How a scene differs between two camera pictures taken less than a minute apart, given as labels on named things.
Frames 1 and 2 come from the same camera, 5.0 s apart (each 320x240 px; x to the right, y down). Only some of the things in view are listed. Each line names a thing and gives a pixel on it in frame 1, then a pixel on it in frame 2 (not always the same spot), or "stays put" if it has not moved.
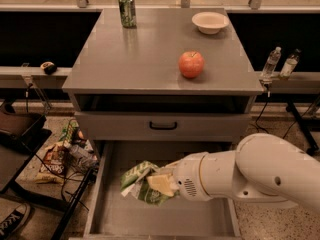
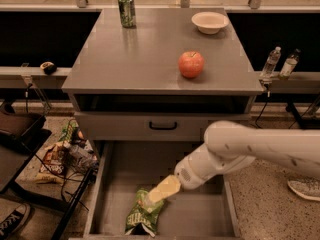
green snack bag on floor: [68, 131] stays put
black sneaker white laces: [12, 224] stays put
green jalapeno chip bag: [134, 183] -> [143, 216]
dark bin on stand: [22, 132] stays put
